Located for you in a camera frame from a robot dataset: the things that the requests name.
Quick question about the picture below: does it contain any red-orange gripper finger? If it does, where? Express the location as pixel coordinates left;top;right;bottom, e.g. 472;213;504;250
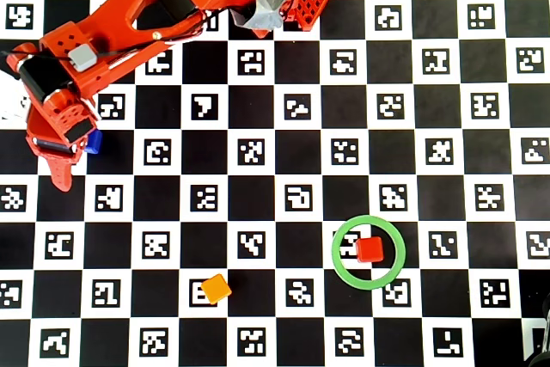
47;152;83;193

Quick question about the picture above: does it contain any red-orange gripper body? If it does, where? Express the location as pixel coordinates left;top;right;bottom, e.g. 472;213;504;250
24;98;103;158

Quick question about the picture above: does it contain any blue cube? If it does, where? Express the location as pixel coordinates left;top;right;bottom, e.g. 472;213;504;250
83;128;104;156

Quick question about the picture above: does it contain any orange cube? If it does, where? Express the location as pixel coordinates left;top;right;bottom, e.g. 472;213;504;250
200;272;233;306

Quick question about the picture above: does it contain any red cube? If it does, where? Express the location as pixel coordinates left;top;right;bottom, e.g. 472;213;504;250
355;235;385;264

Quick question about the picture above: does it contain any black white marker checkerboard mat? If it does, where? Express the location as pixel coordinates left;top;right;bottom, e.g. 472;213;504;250
0;0;550;367

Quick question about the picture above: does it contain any grey tape wad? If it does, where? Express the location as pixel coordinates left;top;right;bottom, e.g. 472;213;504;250
229;0;290;34

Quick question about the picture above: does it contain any green flat ring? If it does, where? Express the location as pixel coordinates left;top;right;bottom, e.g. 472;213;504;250
331;214;407;291

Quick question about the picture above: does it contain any black camera tripod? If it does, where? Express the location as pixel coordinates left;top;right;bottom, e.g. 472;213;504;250
522;291;550;367

